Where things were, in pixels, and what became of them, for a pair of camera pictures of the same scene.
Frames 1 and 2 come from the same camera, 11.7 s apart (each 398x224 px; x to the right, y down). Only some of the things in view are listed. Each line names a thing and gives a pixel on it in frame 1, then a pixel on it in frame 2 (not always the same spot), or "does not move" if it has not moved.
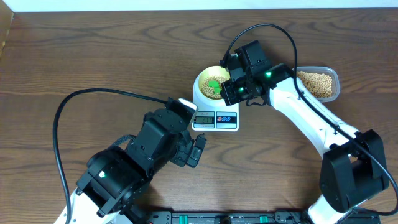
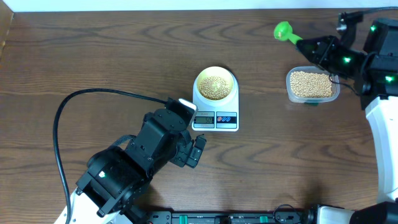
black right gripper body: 236,91 -> 342,60
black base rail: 226,218 does not move
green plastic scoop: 215,84 -> 282,32
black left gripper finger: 200,141 does not move
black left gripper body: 183,146 does not move
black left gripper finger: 194,156 does not move
